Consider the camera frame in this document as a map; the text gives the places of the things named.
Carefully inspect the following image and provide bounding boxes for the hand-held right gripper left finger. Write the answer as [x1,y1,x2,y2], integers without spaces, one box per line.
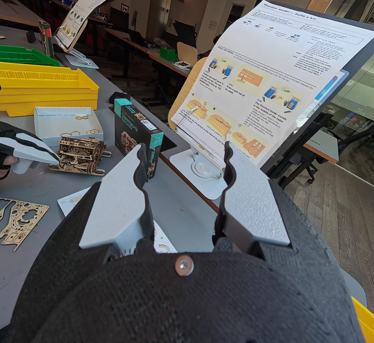
[79,143,155,249]

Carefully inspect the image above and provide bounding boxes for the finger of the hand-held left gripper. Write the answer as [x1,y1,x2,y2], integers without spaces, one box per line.
[15,132,61,164]
[0,141,39,175]

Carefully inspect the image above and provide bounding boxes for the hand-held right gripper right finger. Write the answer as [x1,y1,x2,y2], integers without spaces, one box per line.
[214,142,291,254]

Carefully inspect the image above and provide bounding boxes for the assembled wooden gear model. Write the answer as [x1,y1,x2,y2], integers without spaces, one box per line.
[49,136,112,176]

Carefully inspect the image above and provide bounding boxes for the plywood parts sheet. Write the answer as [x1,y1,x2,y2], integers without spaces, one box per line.
[0,198,50,252]

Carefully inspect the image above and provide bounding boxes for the black model kit box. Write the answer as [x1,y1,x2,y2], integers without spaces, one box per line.
[114,98,165,182]

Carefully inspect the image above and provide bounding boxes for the person's left hand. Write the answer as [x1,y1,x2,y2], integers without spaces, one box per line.
[0,156,19,181]

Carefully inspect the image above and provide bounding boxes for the white cardboard tray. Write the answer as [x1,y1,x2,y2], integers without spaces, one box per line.
[34,107,104,147]

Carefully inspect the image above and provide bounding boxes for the white instruction booklet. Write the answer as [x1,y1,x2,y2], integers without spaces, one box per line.
[57,187,178,254]

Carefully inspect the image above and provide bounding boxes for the wooden document stand white base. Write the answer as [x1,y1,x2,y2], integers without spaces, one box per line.
[56,18,99,70]
[168,57,229,200]
[175,42,198,70]

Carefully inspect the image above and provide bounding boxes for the yellow plastic bin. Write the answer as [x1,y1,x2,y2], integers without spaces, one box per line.
[0,62,100,117]
[351,296,374,343]

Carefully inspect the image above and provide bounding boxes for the green plastic bin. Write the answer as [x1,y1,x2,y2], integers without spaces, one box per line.
[159,48,178,62]
[0,45,61,67]

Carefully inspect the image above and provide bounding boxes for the small black device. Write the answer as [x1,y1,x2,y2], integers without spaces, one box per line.
[109,91,131,107]

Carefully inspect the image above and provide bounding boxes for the slim green red box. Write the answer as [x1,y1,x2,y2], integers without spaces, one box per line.
[38,20,55,60]

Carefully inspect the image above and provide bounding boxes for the printed task instruction sheet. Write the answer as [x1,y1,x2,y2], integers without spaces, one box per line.
[171,0,374,166]
[55,0,120,50]

